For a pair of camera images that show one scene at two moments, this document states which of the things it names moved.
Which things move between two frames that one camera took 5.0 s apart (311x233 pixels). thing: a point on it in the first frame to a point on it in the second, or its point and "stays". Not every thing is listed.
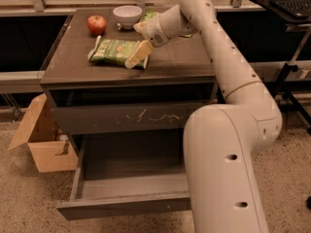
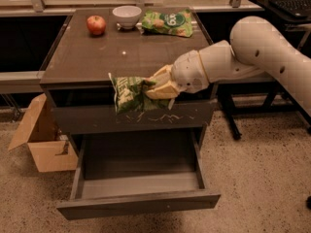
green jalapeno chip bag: [112, 50] to [130, 94]
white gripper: [153, 31] to [189, 71]
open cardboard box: [51, 149] stays
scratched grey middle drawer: [69, 119] stays
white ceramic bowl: [127, 15] stays
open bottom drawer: [128, 173] stays
